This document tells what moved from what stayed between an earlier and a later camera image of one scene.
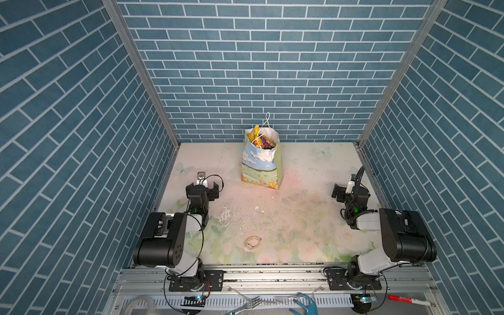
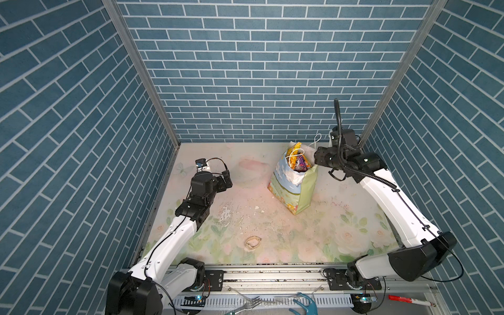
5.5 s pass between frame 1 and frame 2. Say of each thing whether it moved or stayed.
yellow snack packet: moved
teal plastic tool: stayed
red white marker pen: stayed
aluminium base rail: stayed
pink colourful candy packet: moved
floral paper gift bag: moved
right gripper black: moved
